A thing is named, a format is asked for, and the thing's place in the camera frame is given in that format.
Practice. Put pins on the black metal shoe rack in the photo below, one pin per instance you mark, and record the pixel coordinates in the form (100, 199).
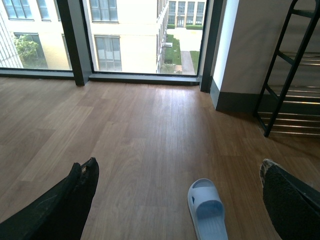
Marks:
(289, 100)

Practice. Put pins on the light blue slipper upper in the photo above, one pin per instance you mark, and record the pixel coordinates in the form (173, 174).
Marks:
(207, 210)

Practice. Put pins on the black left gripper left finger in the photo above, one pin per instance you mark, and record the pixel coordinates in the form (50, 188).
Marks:
(61, 212)

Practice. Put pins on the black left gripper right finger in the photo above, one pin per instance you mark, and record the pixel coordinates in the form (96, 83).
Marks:
(292, 205)

